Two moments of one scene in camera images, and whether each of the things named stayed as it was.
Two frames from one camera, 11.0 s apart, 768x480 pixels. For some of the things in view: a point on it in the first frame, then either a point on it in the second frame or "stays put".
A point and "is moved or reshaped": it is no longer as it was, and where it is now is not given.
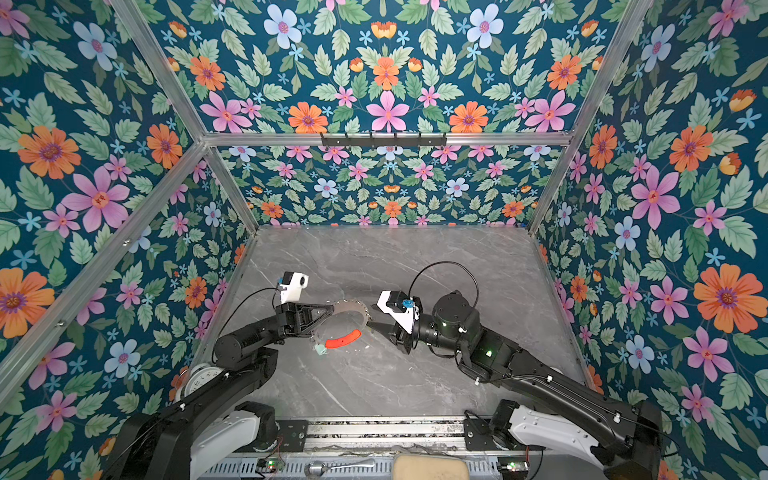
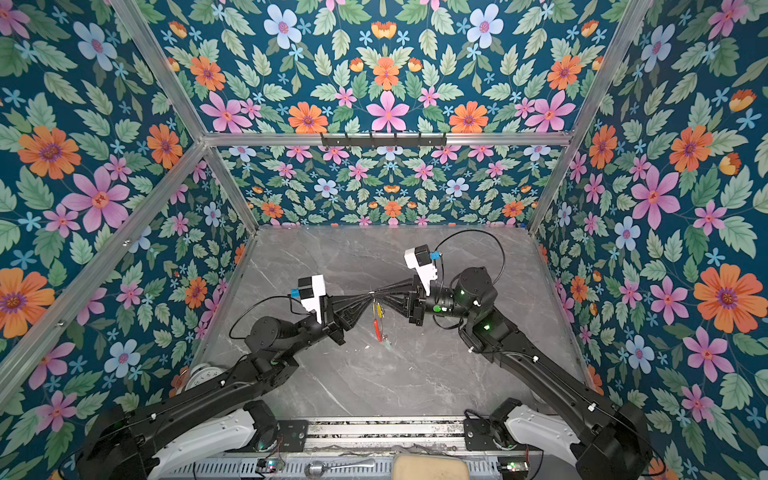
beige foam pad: [429, 467] stays put
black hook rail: [395, 141] stays put
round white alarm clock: [198, 377] stays put
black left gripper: [290, 322] → [332, 324]
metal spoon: [315, 469] stays put
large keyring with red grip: [343, 306] is moved or reshaped
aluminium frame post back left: [180, 98] stays put
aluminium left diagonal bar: [100, 270] stays put
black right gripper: [397, 336] → [416, 302]
